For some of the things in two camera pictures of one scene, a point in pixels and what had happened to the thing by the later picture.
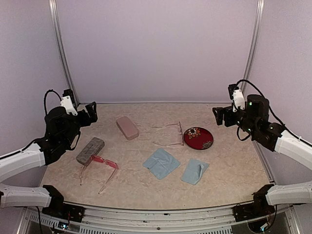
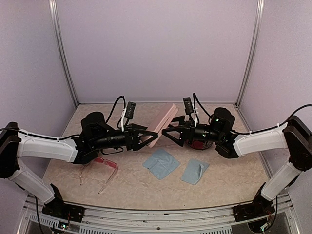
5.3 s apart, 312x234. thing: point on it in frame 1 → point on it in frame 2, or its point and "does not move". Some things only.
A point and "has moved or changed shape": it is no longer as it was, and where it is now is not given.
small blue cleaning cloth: (194, 171) does not move
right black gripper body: (229, 121) → (190, 131)
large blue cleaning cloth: (161, 163) does not move
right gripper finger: (219, 111) → (181, 119)
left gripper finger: (93, 117) → (139, 145)
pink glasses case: (127, 127) has moved or changed shape
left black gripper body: (85, 121) → (128, 141)
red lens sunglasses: (100, 159) does not move
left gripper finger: (91, 109) → (138, 126)
